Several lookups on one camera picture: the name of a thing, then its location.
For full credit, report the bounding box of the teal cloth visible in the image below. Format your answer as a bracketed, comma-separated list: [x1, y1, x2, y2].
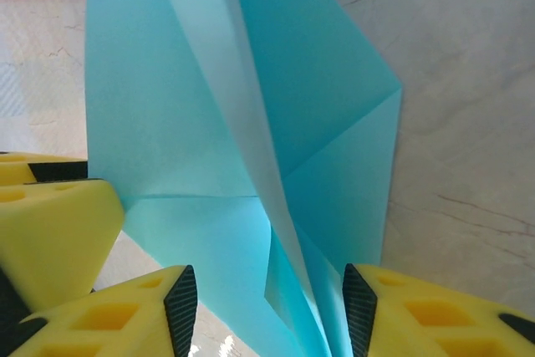
[84, 0, 405, 357]

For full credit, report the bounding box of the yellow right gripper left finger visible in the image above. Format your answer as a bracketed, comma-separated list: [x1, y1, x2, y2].
[7, 263, 198, 357]

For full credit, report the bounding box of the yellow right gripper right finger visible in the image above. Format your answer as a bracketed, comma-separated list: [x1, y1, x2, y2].
[341, 263, 535, 357]

